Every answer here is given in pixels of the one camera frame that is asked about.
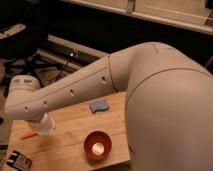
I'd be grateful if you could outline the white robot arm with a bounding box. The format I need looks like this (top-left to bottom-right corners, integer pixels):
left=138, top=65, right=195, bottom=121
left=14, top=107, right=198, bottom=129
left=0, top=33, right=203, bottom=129
left=4, top=42, right=213, bottom=171

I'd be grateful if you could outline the black and white eraser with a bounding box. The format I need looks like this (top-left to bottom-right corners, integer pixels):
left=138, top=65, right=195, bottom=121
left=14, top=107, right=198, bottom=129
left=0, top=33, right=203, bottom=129
left=6, top=151, right=32, bottom=171

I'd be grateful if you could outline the blue sponge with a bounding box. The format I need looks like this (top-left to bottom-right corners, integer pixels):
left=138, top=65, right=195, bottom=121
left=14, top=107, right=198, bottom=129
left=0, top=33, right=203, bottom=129
left=89, top=101, right=109, bottom=113

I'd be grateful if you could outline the black power strip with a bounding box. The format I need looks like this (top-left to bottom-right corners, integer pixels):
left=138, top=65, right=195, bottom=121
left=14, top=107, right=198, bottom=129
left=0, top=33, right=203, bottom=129
left=48, top=42, right=78, bottom=58

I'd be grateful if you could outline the red bowl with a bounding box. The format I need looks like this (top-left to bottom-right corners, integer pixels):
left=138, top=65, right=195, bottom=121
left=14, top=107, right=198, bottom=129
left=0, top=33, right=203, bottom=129
left=84, top=131, right=112, bottom=161

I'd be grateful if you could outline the clear plastic bottle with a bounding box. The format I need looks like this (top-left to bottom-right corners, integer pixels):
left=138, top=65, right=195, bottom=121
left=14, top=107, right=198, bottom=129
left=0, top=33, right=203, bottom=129
left=27, top=121, right=38, bottom=129

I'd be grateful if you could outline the orange carrot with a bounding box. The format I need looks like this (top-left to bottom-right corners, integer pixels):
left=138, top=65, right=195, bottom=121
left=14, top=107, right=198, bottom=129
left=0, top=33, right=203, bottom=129
left=20, top=131, right=38, bottom=140

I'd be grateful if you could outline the black office chair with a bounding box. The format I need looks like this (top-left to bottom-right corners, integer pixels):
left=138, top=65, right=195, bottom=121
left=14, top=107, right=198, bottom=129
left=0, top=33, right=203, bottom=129
left=0, top=22, right=64, bottom=99

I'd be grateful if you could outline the metal stand rod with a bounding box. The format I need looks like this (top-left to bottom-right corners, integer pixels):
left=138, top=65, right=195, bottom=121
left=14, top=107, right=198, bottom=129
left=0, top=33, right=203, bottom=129
left=205, top=56, right=213, bottom=68

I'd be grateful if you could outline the black cable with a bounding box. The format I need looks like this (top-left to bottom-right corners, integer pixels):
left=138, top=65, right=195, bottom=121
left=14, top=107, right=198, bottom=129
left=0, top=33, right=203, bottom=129
left=48, top=54, right=75, bottom=86

